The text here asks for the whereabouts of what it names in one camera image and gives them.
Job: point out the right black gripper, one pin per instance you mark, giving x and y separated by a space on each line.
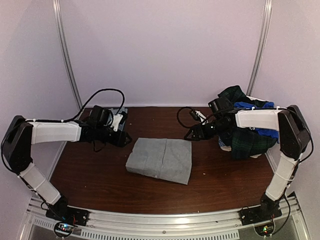
196 137

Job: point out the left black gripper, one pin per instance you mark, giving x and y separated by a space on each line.
119 141

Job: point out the light blue denim skirt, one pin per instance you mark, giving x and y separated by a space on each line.
115 111

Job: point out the grey shirt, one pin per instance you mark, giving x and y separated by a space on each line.
161 158

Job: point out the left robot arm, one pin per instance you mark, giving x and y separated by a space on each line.
17 144

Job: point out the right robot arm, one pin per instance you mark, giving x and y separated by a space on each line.
293 135

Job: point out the blue checked cloth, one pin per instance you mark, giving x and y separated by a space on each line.
221 143

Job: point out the dark green plaid garment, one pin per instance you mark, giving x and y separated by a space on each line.
244 142

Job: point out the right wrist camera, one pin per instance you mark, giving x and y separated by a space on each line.
198 116

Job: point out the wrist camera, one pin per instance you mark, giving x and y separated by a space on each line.
198 116
118 122

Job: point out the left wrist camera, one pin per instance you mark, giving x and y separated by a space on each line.
118 122

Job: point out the aluminium front rail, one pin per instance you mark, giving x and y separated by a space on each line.
217 225

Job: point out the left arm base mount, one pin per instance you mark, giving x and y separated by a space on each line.
68 218

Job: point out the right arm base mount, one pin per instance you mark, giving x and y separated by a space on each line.
262 216

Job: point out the right aluminium post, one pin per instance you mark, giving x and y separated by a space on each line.
263 36

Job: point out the aluminium post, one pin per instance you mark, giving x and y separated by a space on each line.
65 52
263 36

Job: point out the left aluminium post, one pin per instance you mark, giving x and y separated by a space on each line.
65 52

